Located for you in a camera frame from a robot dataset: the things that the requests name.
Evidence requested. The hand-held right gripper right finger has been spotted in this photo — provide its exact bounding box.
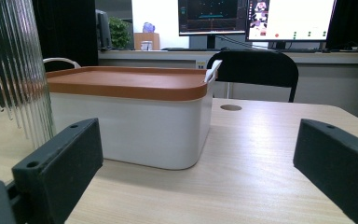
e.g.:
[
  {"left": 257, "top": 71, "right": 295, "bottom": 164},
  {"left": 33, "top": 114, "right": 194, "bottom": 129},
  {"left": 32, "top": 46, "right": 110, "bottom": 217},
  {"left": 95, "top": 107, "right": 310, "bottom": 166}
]
[{"left": 293, "top": 119, "right": 358, "bottom": 224}]

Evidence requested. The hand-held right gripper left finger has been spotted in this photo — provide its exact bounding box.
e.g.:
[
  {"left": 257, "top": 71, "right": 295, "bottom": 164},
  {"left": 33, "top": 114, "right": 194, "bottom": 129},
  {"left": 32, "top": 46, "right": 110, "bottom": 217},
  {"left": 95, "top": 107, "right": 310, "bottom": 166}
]
[{"left": 11, "top": 117, "right": 104, "bottom": 224}]

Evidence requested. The white storage box orange lid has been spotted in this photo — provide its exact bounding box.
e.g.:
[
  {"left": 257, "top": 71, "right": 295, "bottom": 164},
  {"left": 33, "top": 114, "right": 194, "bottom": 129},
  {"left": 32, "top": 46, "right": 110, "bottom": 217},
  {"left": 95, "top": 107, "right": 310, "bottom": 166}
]
[{"left": 43, "top": 57, "right": 224, "bottom": 171}]

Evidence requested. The ribbed glass jar green lid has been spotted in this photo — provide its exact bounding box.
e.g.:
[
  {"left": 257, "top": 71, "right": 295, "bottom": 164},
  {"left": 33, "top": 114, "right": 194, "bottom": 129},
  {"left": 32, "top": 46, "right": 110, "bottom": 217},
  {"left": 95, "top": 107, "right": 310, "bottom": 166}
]
[{"left": 0, "top": 0, "right": 57, "bottom": 150}]

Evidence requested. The grey background desk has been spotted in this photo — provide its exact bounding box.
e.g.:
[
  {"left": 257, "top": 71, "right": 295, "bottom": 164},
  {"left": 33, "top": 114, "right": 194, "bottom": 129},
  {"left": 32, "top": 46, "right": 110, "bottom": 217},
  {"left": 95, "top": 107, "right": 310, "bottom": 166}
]
[{"left": 97, "top": 49, "right": 358, "bottom": 119}]

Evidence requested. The black folding chair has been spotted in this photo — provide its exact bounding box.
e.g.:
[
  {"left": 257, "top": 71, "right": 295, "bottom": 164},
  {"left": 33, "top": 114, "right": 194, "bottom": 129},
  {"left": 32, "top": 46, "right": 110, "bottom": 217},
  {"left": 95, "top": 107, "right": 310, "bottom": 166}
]
[{"left": 206, "top": 49, "right": 300, "bottom": 104}]

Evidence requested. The black curtain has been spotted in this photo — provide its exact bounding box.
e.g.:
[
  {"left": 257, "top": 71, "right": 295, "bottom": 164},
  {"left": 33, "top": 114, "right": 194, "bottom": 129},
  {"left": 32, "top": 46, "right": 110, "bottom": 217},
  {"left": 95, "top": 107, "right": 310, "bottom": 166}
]
[{"left": 32, "top": 0, "right": 99, "bottom": 73}]

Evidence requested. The dark monitor seen side-on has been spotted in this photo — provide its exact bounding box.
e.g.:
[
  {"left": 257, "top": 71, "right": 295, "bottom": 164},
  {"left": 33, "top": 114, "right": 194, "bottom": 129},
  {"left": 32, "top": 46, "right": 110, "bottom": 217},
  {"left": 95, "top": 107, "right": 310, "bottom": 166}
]
[{"left": 95, "top": 8, "right": 113, "bottom": 51}]

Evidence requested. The green potted plant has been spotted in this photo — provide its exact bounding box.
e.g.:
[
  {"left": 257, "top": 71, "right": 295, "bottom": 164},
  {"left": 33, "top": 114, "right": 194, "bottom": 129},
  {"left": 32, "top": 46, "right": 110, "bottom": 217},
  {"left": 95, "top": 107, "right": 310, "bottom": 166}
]
[{"left": 108, "top": 17, "right": 133, "bottom": 49}]

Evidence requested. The monitor with white screen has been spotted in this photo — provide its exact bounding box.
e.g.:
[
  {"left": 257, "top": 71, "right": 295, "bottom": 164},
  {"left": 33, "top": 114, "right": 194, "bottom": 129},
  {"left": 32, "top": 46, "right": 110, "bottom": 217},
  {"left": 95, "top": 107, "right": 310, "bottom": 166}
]
[{"left": 245, "top": 0, "right": 337, "bottom": 50}]

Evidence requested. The brown cardboard box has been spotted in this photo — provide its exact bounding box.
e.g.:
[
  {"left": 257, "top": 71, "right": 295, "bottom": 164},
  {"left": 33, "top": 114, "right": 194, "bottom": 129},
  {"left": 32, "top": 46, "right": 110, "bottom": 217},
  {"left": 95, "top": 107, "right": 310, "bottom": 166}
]
[{"left": 133, "top": 32, "right": 161, "bottom": 51}]

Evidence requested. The purple object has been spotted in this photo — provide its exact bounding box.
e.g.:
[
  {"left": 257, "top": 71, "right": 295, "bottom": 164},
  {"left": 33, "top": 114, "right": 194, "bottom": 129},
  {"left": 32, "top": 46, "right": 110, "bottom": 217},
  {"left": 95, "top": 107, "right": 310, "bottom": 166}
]
[{"left": 142, "top": 21, "right": 156, "bottom": 34}]

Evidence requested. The monitor with dark screen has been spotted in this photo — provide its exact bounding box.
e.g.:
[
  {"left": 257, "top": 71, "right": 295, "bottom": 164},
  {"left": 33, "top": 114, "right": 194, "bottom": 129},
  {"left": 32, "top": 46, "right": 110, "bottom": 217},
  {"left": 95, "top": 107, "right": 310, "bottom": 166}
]
[{"left": 177, "top": 0, "right": 249, "bottom": 49}]

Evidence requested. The round table cable grommet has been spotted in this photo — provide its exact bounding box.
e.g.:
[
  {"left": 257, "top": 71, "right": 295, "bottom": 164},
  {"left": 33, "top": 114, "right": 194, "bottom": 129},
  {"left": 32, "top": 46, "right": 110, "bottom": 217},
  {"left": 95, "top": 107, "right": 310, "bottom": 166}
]
[{"left": 219, "top": 104, "right": 243, "bottom": 112}]

